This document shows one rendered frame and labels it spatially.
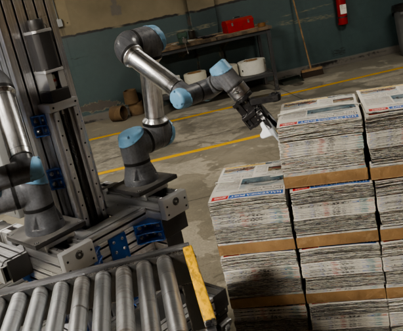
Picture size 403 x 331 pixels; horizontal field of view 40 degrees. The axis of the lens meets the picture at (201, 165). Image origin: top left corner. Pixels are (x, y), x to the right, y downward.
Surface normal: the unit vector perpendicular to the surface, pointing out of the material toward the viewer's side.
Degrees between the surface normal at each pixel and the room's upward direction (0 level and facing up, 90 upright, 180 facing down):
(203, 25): 90
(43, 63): 90
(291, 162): 90
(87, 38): 90
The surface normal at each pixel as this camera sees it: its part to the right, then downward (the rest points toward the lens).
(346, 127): -0.18, 0.33
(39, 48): 0.03, 0.29
